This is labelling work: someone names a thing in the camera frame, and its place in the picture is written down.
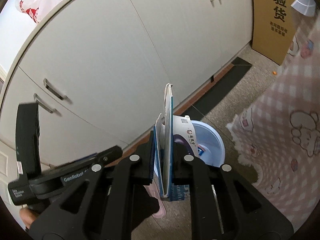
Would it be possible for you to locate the white blue cardboard box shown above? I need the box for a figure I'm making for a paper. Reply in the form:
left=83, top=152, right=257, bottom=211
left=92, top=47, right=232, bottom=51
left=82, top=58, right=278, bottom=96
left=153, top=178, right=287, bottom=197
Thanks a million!
left=153, top=83, right=189, bottom=202

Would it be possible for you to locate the white purple paper cup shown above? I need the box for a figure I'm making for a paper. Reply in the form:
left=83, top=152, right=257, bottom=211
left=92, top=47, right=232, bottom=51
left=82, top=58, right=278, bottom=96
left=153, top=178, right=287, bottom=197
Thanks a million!
left=155, top=114, right=199, bottom=160

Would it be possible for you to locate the light blue trash bin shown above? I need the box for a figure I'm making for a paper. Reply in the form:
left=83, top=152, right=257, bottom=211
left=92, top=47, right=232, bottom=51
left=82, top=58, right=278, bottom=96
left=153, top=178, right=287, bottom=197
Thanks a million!
left=191, top=120, right=225, bottom=167

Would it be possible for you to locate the person left hand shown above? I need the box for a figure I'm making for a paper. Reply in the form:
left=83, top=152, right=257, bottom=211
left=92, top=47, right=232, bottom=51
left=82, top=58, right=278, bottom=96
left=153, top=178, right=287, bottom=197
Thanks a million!
left=19, top=207, right=39, bottom=229

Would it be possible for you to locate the blue packet in bin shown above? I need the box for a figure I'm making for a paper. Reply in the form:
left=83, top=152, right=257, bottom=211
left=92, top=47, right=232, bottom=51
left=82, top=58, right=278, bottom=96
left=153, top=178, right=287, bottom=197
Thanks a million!
left=198, top=146, right=206, bottom=156

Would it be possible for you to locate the pink slipper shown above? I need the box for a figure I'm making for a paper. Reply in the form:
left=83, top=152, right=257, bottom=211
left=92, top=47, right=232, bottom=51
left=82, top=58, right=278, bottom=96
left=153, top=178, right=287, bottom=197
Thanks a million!
left=143, top=183, right=167, bottom=218

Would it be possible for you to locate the white low cabinet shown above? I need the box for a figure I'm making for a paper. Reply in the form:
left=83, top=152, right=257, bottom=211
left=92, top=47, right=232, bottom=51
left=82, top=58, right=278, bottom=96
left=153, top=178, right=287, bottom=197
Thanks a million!
left=1, top=0, right=252, bottom=165

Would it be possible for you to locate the brown cardboard box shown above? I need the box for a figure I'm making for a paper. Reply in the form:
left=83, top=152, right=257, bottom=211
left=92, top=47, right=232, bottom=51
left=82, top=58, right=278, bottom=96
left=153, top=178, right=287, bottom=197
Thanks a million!
left=252, top=0, right=296, bottom=65

